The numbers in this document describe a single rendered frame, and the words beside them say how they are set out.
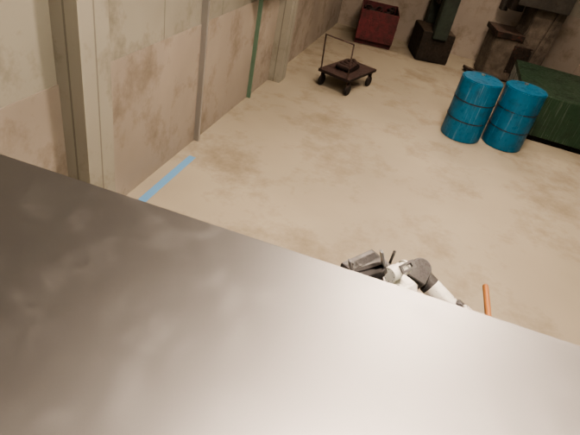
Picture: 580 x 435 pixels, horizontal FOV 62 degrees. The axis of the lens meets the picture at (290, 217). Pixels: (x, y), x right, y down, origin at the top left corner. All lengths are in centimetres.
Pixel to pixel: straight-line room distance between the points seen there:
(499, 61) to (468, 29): 139
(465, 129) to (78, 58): 533
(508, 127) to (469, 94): 75
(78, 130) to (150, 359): 301
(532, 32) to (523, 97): 358
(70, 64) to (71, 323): 279
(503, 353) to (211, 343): 51
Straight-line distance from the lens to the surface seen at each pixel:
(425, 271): 223
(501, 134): 752
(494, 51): 1070
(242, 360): 78
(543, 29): 1084
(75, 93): 357
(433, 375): 86
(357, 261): 214
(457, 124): 731
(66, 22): 343
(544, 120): 828
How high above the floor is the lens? 272
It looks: 35 degrees down
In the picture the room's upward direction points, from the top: 13 degrees clockwise
